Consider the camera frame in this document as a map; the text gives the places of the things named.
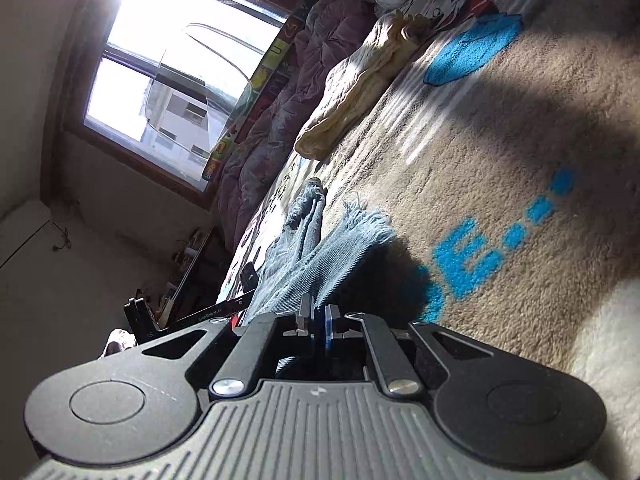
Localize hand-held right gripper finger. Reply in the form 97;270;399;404
142;294;321;401
322;305;495;396

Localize wall cable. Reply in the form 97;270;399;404
49;219;72;252

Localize cream yellow garment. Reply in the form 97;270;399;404
294;10;427;159

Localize person's left hand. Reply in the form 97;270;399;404
100;329;137;361

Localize cluttered dark desk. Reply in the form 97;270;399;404
162;227;228;323

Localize blue denim jeans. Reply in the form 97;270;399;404
240;177;401;333

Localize purple quilt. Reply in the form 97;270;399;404
215;0;377;252

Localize colourful alphabet board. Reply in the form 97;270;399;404
200;2;312;182

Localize cartoon mouse printed blanket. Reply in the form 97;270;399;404
220;0;640;411

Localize window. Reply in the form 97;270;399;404
80;0;297;195

